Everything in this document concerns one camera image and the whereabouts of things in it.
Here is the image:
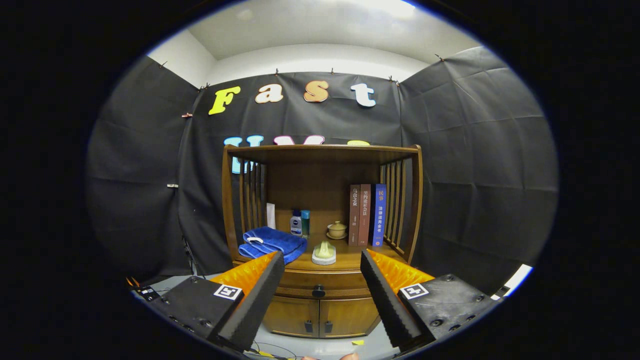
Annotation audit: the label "blue towel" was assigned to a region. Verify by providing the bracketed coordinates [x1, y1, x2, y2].
[238, 226, 308, 265]

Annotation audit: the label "blue book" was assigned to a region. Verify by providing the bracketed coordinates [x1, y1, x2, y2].
[370, 183, 387, 248]

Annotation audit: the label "floor cables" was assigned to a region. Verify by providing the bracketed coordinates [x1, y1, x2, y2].
[247, 340, 301, 360]

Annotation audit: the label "wooden drawer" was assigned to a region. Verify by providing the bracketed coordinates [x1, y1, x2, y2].
[274, 270, 375, 300]

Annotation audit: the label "pale green packaged item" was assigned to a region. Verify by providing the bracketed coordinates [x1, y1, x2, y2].
[311, 240, 337, 266]

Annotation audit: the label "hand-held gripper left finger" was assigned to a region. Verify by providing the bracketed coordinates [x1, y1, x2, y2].
[142, 251, 286, 353]

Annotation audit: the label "wooden countertop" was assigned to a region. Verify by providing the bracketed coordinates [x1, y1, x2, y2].
[234, 235, 408, 273]

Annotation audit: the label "reddish brown book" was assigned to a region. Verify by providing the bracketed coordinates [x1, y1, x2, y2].
[359, 184, 372, 247]

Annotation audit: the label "wooden cabinet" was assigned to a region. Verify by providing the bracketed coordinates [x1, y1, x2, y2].
[221, 144, 424, 339]

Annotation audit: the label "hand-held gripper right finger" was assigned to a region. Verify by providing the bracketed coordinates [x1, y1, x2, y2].
[360, 249, 503, 353]

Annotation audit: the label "black electronics box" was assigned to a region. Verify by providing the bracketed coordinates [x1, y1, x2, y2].
[127, 277, 161, 302]

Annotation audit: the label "wooden cabinet door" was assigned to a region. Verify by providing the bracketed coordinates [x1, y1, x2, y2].
[320, 296, 381, 338]
[263, 296, 321, 338]

